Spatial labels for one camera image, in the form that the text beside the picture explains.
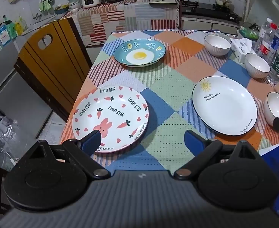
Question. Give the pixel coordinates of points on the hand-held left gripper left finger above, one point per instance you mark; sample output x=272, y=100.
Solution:
x=94, y=139

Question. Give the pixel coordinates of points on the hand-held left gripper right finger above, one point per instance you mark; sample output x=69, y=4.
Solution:
x=191, y=139

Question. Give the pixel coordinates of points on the white ribbed bowl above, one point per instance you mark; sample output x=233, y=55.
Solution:
x=257, y=65
x=216, y=45
x=278, y=106

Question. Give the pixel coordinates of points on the pink rabbit Lovely Bear plate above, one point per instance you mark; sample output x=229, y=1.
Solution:
x=111, y=114

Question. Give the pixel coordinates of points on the white sun plate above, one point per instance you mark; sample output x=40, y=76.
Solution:
x=225, y=106

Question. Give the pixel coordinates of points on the teal fried egg plate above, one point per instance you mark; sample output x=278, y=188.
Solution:
x=139, y=52

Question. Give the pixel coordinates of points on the stack of small bowls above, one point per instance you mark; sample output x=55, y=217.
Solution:
x=74, y=3

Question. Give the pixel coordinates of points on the blue cloth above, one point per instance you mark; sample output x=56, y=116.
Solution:
x=273, y=159

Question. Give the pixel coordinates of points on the red label water bottle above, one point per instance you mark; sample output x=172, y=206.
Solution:
x=267, y=45

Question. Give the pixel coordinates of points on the white tissue pack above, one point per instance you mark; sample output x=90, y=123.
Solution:
x=240, y=48

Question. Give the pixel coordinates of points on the clear plastic bags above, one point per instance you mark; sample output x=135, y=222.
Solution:
x=4, y=135

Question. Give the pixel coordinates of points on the clear water bottle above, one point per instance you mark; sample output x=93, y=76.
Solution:
x=262, y=30

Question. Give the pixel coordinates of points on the grey refrigerator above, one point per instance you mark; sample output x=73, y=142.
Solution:
x=11, y=87

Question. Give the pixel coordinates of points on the green plastic basket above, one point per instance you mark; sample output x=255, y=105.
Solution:
x=248, y=32

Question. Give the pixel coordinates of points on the white base cabinet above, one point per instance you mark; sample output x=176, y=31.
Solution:
x=208, y=26

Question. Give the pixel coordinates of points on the striped counter cloth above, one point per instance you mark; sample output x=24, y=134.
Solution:
x=120, y=19

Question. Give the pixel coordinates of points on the black gas stove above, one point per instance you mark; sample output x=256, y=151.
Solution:
x=208, y=10

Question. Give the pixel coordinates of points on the blue rimmed basin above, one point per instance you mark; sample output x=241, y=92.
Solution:
x=61, y=9

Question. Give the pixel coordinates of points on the pale cooking pot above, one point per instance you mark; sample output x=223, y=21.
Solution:
x=223, y=2

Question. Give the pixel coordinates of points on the green hanging cloth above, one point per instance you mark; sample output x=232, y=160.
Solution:
x=45, y=6

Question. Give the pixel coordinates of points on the wall faucet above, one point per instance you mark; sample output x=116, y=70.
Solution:
x=37, y=16

